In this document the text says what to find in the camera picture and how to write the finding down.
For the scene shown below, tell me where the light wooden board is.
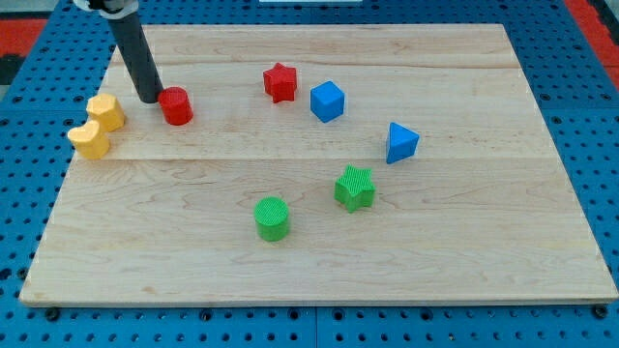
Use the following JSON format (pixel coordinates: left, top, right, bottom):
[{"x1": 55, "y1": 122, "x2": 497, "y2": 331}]
[{"x1": 20, "y1": 24, "x2": 618, "y2": 307}]

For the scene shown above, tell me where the green cylinder block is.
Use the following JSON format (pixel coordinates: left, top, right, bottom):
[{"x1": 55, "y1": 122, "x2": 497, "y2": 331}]
[{"x1": 253, "y1": 196, "x2": 290, "y2": 242}]

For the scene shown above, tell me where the blue triangle block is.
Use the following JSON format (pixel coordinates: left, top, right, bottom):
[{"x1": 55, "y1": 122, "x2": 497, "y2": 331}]
[{"x1": 386, "y1": 122, "x2": 420, "y2": 164}]

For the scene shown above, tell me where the blue cube block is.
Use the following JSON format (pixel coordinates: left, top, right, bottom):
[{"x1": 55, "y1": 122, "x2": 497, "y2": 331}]
[{"x1": 310, "y1": 80, "x2": 345, "y2": 123}]

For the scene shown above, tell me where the red cylinder block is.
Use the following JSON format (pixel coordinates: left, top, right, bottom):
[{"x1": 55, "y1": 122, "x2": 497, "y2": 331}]
[{"x1": 158, "y1": 86, "x2": 193, "y2": 126}]

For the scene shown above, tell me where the green star block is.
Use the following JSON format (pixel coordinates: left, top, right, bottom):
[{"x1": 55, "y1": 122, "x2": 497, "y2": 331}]
[{"x1": 334, "y1": 164, "x2": 376, "y2": 213}]

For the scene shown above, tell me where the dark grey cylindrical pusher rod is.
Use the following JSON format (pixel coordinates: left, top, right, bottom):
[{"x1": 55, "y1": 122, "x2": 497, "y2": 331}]
[{"x1": 108, "y1": 6, "x2": 163, "y2": 103}]

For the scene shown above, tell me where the yellow hexagon block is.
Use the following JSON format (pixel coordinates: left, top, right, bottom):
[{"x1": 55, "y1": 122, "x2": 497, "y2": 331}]
[{"x1": 86, "y1": 93, "x2": 126, "y2": 132}]

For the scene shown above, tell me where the yellow heart block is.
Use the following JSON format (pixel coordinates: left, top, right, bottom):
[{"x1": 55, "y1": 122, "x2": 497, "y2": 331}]
[{"x1": 67, "y1": 120, "x2": 110, "y2": 160}]

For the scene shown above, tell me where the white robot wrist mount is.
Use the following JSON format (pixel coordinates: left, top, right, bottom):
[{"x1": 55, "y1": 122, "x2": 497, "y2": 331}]
[{"x1": 73, "y1": 0, "x2": 139, "y2": 18}]

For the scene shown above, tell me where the red star block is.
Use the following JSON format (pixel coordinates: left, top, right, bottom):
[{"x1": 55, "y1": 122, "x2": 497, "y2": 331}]
[{"x1": 263, "y1": 63, "x2": 297, "y2": 103}]

